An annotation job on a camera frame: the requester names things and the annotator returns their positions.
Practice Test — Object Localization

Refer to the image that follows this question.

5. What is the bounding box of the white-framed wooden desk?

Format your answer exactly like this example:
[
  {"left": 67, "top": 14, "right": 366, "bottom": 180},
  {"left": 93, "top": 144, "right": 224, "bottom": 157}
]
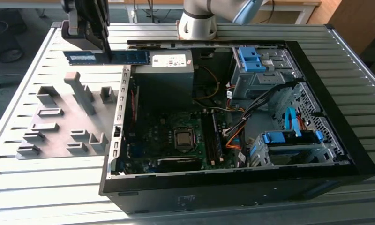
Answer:
[{"left": 111, "top": 0, "right": 322, "bottom": 25}]

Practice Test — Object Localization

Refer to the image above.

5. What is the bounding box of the blue disk carrier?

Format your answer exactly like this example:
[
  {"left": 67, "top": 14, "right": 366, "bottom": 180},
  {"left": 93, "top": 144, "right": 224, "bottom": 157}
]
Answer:
[{"left": 238, "top": 46, "right": 267, "bottom": 73}]

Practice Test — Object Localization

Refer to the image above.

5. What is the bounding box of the metal CPU socket cover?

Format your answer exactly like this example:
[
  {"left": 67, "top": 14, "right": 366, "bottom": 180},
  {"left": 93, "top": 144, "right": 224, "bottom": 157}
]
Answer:
[{"left": 174, "top": 126, "right": 198, "bottom": 150}]

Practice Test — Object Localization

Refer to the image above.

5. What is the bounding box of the grey parts rack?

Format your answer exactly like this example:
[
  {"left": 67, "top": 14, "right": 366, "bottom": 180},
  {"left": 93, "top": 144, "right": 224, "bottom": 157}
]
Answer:
[{"left": 15, "top": 71, "right": 119, "bottom": 160}]

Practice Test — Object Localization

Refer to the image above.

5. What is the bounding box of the yellow wire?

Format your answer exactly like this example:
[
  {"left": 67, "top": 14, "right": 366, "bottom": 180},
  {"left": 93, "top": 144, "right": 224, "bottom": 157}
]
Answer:
[{"left": 195, "top": 65, "right": 220, "bottom": 100}]

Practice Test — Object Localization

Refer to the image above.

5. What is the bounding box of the grey metal drive cage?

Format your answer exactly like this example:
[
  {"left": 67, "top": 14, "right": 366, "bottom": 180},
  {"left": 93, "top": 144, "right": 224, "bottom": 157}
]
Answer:
[
  {"left": 248, "top": 130, "right": 344, "bottom": 167},
  {"left": 231, "top": 46, "right": 300, "bottom": 99}
]

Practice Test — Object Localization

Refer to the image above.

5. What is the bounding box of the blue flat wire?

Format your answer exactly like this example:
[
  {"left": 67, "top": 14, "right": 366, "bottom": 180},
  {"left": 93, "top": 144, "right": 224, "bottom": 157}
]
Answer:
[{"left": 284, "top": 106, "right": 303, "bottom": 138}]

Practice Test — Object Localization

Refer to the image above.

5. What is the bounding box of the black cable bundle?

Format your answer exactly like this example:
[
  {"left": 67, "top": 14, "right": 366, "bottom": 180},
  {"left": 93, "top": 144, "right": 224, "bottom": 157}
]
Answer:
[{"left": 240, "top": 82, "right": 300, "bottom": 122}]

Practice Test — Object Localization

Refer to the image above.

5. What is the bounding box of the grey power supply unit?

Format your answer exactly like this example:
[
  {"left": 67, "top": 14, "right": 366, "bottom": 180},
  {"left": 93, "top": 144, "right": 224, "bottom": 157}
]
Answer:
[{"left": 131, "top": 50, "right": 196, "bottom": 111}]

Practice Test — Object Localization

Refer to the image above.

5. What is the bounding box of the black PC case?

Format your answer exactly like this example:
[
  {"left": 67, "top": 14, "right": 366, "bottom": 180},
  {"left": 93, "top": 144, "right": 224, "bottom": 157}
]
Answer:
[{"left": 99, "top": 39, "right": 375, "bottom": 214}]

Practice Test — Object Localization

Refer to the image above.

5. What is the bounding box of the multicolour power wire bundle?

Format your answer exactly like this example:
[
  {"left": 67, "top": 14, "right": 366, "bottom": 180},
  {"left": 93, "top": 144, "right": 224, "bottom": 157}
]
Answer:
[{"left": 194, "top": 98, "right": 247, "bottom": 113}]

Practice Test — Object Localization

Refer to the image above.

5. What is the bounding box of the orange wire bundle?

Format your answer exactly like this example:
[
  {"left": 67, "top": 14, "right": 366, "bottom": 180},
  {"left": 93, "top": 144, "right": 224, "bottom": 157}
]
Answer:
[{"left": 227, "top": 124, "right": 247, "bottom": 150}]

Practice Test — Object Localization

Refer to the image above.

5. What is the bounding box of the green motherboard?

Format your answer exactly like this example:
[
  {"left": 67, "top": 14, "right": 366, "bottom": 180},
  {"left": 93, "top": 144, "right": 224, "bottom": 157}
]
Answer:
[{"left": 124, "top": 103, "right": 247, "bottom": 174}]

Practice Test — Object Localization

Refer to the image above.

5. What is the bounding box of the hard disk in blue carrier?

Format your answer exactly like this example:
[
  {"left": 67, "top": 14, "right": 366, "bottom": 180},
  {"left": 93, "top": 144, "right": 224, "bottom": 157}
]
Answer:
[{"left": 262, "top": 130, "right": 326, "bottom": 144}]

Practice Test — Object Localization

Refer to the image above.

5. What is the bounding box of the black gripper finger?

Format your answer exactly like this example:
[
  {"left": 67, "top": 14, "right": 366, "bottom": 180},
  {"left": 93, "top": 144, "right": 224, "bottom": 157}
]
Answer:
[
  {"left": 60, "top": 9, "right": 91, "bottom": 39},
  {"left": 87, "top": 22, "right": 112, "bottom": 65}
]

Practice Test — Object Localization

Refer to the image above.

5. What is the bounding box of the black RAM slot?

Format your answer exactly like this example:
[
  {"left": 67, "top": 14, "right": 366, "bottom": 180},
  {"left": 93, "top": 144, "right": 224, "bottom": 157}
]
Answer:
[{"left": 202, "top": 109, "right": 214, "bottom": 165}]

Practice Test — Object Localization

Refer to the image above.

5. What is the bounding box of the black hanging cable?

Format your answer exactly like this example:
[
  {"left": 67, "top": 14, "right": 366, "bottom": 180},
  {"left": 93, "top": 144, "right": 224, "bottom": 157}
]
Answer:
[{"left": 258, "top": 0, "right": 276, "bottom": 24}]

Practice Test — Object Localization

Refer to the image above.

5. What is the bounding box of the wooden cabinet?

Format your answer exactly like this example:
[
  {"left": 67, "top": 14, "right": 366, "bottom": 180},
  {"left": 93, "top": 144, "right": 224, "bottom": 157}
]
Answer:
[{"left": 327, "top": 0, "right": 375, "bottom": 56}]

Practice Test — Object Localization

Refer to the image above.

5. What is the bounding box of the silver CPU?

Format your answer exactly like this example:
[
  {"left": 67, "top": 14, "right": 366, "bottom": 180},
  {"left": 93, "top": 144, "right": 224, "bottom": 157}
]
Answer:
[{"left": 176, "top": 132, "right": 194, "bottom": 145}]

